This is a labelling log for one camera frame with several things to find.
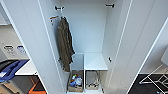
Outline white wardrobe shelf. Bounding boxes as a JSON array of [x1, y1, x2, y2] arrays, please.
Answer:
[[83, 52, 109, 72]]

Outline white wardrobe body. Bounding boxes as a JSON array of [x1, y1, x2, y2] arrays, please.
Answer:
[[37, 0, 134, 94]]

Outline grey clutter on wardrobe bottom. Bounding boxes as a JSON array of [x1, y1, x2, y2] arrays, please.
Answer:
[[67, 69, 85, 93]]

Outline white clothes hanger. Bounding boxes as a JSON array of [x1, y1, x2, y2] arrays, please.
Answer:
[[58, 9, 67, 23]]

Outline orange and white warning sticker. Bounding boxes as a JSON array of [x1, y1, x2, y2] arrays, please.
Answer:
[[49, 14, 60, 24]]

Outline white flat board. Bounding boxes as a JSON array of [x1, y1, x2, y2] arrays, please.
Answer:
[[14, 59, 39, 77]]

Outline grey bin body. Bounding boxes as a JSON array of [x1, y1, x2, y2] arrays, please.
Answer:
[[3, 74, 36, 94]]

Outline blue bin lid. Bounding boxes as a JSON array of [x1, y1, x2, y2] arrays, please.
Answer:
[[0, 59, 30, 84]]

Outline dark wardrobe rail hook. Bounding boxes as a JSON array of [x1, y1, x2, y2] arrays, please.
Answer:
[[104, 2, 115, 9], [54, 5, 67, 12]]

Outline grey wall panel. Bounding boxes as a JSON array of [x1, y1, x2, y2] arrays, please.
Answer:
[[0, 4, 11, 27]]

